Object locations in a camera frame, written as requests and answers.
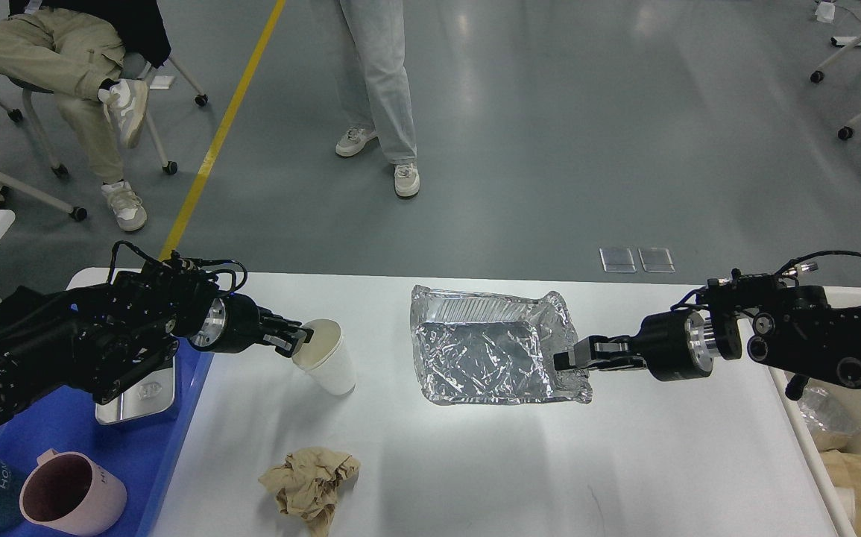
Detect white paper cup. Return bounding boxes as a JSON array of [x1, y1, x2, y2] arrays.
[[291, 319, 356, 395]]

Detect stainless steel rectangular container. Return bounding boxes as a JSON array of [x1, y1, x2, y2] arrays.
[[94, 357, 181, 430]]

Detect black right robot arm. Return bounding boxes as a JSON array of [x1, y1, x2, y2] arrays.
[[553, 251, 861, 401]]

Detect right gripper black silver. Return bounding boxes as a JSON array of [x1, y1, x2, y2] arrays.
[[553, 310, 742, 381]]

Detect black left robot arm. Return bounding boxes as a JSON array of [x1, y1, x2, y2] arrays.
[[0, 251, 315, 426]]

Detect pink mug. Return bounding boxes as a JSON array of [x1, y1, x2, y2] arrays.
[[19, 449, 129, 536]]

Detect clear floor marker plate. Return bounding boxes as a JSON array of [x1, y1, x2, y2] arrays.
[[637, 247, 676, 273]]

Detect blue plastic tray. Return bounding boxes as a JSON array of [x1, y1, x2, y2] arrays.
[[0, 341, 212, 536]]

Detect seated person khaki trousers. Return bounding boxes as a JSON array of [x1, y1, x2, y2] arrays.
[[0, 1, 171, 232]]

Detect aluminium foil tray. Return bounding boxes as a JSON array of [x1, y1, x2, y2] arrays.
[[410, 286, 593, 406]]

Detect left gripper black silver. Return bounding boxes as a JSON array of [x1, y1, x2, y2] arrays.
[[189, 295, 315, 358]]

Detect standing person grey jeans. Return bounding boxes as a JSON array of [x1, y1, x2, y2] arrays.
[[331, 1, 420, 198]]

